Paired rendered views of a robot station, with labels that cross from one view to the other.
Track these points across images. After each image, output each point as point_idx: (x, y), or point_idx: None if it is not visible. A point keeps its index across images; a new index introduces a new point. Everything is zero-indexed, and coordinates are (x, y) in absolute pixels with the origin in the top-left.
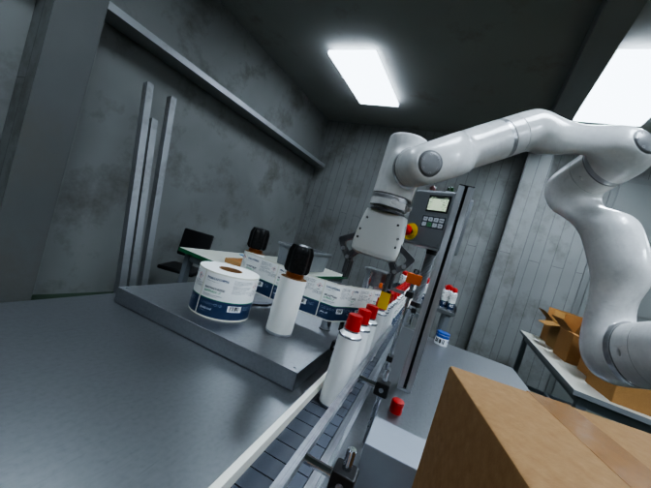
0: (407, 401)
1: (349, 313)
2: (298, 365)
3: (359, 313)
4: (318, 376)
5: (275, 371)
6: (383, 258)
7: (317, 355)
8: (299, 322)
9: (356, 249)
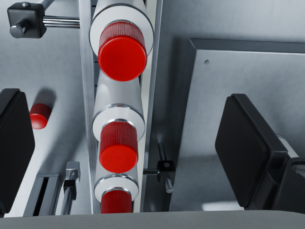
0: (34, 152)
1: (145, 53)
2: (202, 74)
3: (129, 139)
4: (168, 111)
5: (230, 45)
6: (17, 224)
7: (185, 131)
8: (241, 209)
9: (300, 216)
